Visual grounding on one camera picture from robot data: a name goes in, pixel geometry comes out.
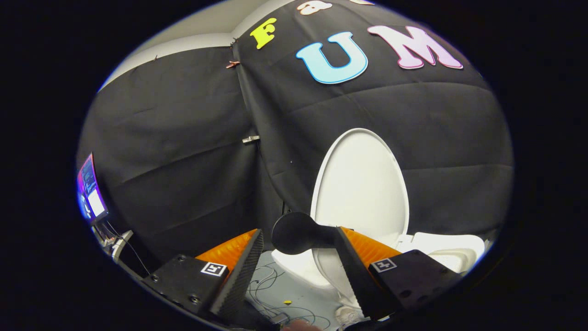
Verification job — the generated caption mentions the white toilet lid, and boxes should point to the white toilet lid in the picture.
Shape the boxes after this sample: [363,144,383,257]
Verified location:
[310,127,410,249]

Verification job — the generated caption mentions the black backdrop cloth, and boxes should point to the black backdrop cloth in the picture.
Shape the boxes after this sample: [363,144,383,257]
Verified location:
[77,0,515,263]

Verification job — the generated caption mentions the computer monitor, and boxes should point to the computer monitor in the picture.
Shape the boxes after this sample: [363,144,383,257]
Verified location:
[76,154,110,224]

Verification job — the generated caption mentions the thin black floor cables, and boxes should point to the thin black floor cables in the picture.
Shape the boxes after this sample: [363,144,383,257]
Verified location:
[246,264,332,330]

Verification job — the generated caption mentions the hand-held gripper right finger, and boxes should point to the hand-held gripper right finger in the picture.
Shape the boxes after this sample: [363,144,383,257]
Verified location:
[334,226,461,322]

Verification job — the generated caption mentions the white toilet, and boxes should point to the white toilet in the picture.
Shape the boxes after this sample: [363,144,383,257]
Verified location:
[270,232,486,323]

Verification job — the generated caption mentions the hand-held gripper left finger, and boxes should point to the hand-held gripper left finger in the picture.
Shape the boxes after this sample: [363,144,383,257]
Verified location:
[141,228,266,321]

